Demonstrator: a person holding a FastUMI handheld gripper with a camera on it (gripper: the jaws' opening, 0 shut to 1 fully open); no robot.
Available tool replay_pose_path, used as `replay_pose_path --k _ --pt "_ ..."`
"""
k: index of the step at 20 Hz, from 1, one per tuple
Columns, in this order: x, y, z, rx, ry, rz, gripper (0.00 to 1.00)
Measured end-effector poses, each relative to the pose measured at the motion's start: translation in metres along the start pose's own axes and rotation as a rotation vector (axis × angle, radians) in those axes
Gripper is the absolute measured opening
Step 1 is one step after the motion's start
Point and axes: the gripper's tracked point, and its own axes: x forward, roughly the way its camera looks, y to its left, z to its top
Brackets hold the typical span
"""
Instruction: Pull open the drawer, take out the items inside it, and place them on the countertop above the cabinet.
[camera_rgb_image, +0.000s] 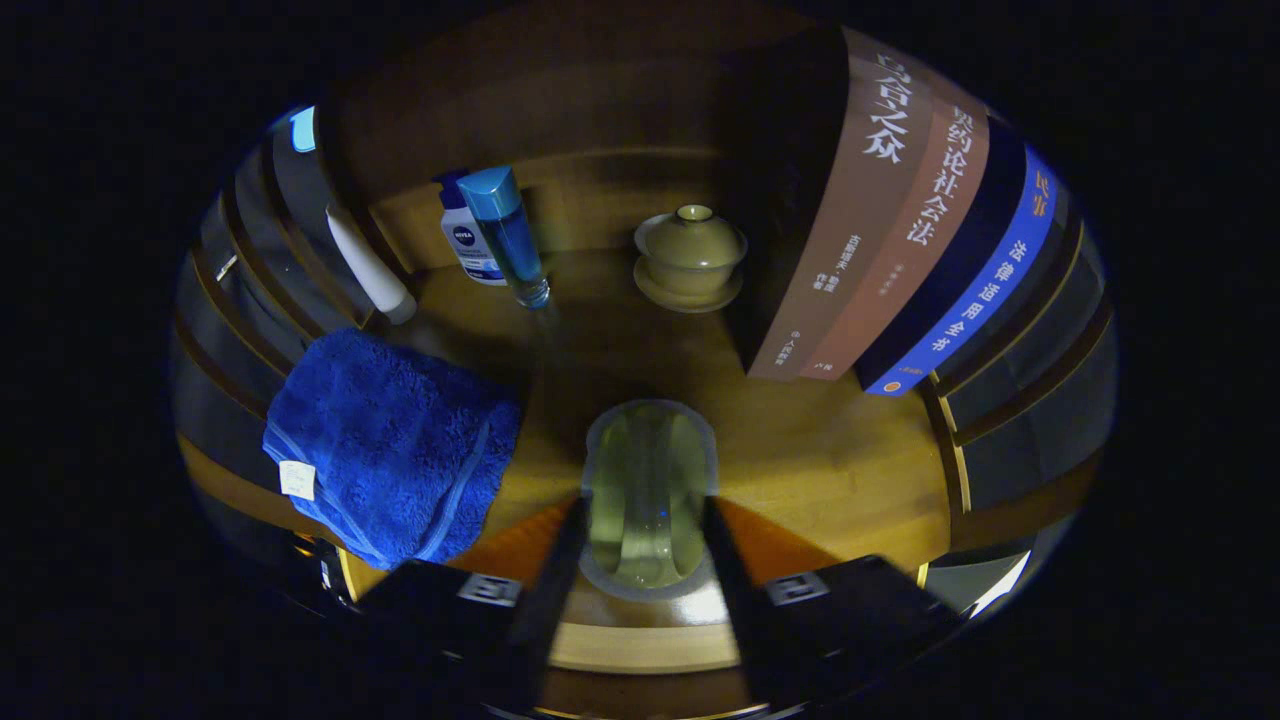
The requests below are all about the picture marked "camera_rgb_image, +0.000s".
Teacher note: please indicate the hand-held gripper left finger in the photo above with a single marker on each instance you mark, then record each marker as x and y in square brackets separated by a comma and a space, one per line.
[545, 600]

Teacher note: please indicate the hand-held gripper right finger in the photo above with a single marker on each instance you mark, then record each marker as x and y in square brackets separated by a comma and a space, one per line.
[740, 600]

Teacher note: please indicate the wooden countertop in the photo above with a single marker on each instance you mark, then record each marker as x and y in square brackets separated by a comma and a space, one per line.
[800, 460]

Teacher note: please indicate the brown wooden cabinet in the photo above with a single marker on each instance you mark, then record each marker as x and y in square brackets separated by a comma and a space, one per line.
[600, 100]

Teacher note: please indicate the folded blue towel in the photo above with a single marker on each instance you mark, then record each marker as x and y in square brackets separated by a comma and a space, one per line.
[390, 440]

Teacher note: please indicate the beige lidded tea bowl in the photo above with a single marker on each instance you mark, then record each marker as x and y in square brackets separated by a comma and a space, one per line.
[692, 255]

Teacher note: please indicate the clear teal bottle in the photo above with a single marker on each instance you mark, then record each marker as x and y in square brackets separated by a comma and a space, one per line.
[512, 240]

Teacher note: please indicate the white bottle with blue cap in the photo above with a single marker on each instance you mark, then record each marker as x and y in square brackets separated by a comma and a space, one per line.
[462, 240]

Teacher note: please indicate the white tube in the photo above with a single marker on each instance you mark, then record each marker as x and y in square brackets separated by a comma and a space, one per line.
[370, 265]

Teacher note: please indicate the blue book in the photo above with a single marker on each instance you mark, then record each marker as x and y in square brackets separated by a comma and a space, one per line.
[985, 295]

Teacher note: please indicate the reddish brown book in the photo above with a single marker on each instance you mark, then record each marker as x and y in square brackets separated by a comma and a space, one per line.
[930, 230]

